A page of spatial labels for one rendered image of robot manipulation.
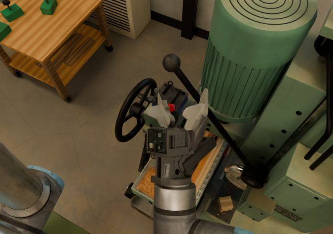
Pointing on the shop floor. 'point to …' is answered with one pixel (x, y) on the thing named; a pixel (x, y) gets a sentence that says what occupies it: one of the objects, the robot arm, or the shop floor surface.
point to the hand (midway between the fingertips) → (183, 89)
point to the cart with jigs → (51, 31)
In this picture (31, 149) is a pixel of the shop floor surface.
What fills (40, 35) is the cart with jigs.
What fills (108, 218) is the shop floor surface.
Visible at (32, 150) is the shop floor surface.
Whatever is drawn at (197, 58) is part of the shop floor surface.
